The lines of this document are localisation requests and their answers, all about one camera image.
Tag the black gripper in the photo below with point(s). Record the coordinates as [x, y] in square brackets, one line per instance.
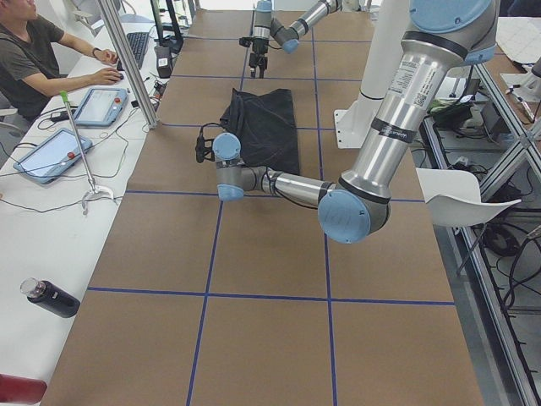
[258, 47]
[210, 157]

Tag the black graphic t-shirt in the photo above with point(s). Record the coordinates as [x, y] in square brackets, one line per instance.
[266, 127]

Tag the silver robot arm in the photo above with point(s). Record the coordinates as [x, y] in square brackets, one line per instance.
[415, 44]
[266, 26]

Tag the upper blue teach pendant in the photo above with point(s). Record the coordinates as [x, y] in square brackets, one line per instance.
[100, 107]

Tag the blue teach pendant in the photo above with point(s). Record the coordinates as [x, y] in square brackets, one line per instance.
[51, 158]
[100, 107]

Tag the silver stick green tip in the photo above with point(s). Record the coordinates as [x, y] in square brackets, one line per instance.
[96, 191]

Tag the black keyboard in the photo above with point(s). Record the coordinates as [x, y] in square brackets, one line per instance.
[138, 42]

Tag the lower blue teach pendant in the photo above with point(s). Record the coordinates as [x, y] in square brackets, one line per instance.
[51, 158]

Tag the seated person in grey shirt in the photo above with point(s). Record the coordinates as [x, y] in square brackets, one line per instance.
[30, 74]

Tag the black water bottle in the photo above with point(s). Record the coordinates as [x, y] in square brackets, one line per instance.
[49, 297]

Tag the white plastic chair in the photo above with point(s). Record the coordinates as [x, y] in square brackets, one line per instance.
[454, 200]

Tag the red object at edge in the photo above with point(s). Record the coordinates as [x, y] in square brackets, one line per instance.
[21, 390]

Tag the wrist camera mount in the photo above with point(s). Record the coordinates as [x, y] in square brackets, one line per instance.
[246, 42]

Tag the aluminium frame post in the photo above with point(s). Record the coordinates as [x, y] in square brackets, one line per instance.
[119, 39]

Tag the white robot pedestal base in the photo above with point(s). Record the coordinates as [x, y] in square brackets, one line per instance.
[385, 54]

